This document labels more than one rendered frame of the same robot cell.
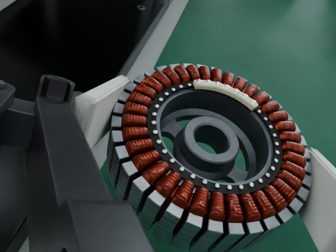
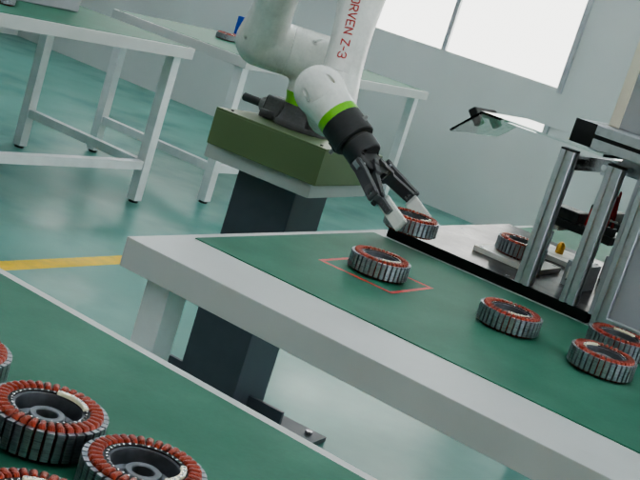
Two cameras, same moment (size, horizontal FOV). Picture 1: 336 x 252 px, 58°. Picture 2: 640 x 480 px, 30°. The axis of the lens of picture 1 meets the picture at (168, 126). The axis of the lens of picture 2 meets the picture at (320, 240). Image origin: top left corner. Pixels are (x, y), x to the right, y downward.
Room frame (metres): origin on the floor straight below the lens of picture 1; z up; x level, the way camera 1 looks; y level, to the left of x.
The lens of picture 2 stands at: (1.14, -2.18, 1.23)
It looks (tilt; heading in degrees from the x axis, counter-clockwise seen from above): 12 degrees down; 119
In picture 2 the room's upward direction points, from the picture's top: 18 degrees clockwise
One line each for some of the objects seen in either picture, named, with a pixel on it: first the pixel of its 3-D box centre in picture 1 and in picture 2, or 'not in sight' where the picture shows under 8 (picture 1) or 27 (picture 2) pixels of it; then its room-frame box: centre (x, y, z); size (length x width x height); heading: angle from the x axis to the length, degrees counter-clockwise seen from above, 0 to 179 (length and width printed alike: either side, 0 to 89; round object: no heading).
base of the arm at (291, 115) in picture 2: not in sight; (286, 111); (-0.54, 0.43, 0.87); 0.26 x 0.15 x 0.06; 1
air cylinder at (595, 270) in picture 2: not in sight; (580, 274); (0.40, 0.25, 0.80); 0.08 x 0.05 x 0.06; 89
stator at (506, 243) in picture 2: not in sight; (521, 248); (0.25, 0.25, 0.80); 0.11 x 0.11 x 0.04
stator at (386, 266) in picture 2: not in sight; (379, 264); (0.20, -0.28, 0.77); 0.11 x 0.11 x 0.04
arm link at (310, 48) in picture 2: not in sight; (314, 70); (-0.50, 0.43, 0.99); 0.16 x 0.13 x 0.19; 39
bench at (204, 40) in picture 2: not in sight; (266, 117); (-2.62, 3.45, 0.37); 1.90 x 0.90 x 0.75; 89
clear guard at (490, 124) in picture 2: not in sight; (546, 145); (0.26, 0.17, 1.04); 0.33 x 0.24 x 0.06; 179
